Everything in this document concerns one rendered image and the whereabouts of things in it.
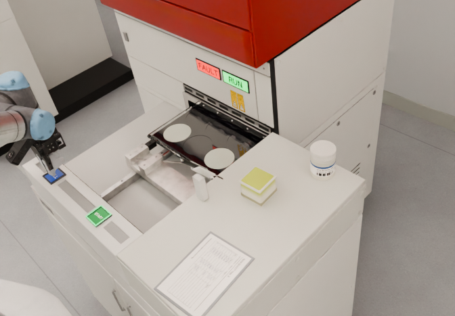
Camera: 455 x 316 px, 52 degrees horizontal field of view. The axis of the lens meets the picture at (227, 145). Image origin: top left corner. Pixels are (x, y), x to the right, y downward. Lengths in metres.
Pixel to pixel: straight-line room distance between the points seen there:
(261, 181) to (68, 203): 0.58
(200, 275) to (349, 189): 0.47
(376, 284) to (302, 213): 1.09
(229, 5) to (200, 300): 0.75
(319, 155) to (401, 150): 1.65
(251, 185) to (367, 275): 1.18
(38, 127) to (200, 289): 0.55
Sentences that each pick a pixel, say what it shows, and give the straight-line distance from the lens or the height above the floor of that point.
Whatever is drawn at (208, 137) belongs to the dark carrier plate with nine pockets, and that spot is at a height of 0.90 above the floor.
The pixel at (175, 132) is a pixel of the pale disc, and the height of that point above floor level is 0.90.
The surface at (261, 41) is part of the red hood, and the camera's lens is 1.32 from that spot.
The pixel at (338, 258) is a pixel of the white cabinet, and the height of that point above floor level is 0.72.
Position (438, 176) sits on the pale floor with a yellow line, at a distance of 2.80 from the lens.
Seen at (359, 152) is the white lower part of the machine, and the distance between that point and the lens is 2.18.
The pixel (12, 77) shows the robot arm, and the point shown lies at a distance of 1.38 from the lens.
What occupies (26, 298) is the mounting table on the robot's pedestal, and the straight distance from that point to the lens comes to 1.51.
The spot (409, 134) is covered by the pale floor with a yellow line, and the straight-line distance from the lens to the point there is 3.04.
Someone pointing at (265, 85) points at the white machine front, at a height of 1.14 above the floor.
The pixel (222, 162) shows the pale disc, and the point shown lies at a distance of 1.53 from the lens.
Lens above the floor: 1.95
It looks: 41 degrees down
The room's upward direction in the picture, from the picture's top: 9 degrees counter-clockwise
